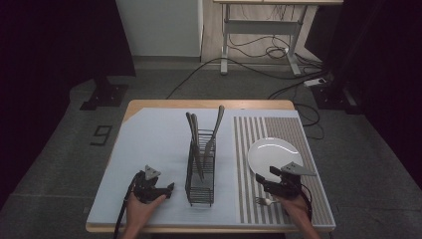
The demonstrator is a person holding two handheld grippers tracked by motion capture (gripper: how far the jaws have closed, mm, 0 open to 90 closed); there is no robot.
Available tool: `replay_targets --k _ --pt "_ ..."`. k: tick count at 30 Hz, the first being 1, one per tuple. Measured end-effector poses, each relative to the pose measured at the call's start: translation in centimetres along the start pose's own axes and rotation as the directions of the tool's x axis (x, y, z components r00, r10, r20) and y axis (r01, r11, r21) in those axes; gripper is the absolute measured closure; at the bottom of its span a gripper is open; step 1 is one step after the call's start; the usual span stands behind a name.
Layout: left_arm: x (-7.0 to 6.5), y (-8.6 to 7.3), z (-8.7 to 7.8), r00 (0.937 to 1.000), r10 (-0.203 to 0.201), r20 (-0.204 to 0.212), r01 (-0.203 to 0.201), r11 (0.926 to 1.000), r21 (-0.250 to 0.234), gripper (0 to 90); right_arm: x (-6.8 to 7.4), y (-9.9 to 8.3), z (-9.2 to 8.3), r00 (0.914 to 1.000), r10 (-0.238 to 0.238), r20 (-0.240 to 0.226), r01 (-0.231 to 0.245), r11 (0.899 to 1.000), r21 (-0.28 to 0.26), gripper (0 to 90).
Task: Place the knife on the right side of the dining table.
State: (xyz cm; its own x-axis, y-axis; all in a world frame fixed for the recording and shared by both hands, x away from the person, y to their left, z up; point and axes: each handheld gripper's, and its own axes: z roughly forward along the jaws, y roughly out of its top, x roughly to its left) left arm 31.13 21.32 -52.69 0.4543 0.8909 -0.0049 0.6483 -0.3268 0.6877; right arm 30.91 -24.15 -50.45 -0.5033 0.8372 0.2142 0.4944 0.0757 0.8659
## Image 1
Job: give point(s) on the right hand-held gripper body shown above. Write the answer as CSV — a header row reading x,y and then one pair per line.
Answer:
x,y
288,183

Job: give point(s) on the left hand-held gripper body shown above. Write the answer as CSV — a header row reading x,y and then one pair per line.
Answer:
x,y
146,190

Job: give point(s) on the person's left hand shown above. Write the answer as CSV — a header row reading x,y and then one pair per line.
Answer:
x,y
141,210

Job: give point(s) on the person's right hand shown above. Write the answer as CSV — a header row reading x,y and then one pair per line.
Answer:
x,y
294,205

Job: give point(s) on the white plate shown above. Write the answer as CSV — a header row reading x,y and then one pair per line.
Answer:
x,y
268,154

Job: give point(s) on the grey striped placemat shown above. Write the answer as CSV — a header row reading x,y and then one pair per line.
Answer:
x,y
252,199

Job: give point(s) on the steel fork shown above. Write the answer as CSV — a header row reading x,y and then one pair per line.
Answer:
x,y
263,201

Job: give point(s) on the light blue table mat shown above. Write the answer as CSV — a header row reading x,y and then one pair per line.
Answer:
x,y
156,149

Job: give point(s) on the wooden table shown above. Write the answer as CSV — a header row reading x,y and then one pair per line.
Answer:
x,y
205,103

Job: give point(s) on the black stand base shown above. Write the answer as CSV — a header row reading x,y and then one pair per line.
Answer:
x,y
104,94
335,98

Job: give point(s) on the white power strip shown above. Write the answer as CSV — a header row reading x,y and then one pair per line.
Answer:
x,y
315,81

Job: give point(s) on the white-legged wooden desk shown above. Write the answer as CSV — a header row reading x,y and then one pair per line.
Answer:
x,y
262,26

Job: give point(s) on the dark curtain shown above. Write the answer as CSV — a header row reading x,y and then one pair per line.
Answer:
x,y
388,66
49,49

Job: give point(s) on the white cabinet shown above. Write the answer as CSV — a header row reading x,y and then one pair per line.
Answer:
x,y
159,26

